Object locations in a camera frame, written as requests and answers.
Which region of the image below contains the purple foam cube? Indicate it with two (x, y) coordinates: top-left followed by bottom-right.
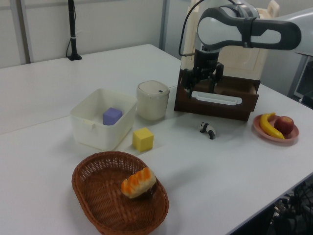
(102, 107), (123, 126)

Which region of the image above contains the pink plate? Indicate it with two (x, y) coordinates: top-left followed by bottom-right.
(253, 114), (300, 146)

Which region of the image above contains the brown wicker basket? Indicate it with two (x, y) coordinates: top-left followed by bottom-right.
(71, 151), (170, 235)

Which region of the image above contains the yellow toy banana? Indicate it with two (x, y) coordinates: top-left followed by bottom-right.
(259, 112), (286, 140)

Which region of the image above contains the toy bread piece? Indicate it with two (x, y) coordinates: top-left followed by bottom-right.
(121, 167), (157, 199)

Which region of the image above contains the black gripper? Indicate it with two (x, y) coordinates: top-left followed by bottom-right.
(183, 50), (224, 99)

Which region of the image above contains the black cables bundle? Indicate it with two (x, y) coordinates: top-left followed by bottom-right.
(268, 181), (313, 235)

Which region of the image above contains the red toy apple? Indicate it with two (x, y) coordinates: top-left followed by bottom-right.
(273, 116), (294, 135)

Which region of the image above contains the dark wooden drawer cabinet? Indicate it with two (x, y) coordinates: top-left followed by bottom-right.
(179, 68), (261, 96)

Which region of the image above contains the panda figurine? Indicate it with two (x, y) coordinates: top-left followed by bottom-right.
(198, 121), (217, 140)

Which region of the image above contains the black pole stand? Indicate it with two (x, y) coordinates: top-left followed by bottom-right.
(66, 0), (83, 61)

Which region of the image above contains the white rectangular plastic bin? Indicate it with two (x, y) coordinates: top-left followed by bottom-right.
(69, 88), (137, 151)

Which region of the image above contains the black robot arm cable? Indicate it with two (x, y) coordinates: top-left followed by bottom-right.
(178, 0), (205, 57)

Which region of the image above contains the cream plastic box with handles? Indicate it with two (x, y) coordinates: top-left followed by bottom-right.
(182, 0), (281, 81)

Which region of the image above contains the dark wooden drawer white handle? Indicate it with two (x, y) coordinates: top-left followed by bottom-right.
(174, 73), (259, 122)

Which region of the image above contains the yellow foam cube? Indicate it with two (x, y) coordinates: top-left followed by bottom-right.
(132, 127), (155, 151)

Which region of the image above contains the cream round lidded canister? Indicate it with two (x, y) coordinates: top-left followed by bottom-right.
(136, 80), (170, 121)

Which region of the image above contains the grey metal equipment frame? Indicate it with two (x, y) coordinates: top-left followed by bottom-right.
(287, 52), (313, 110)

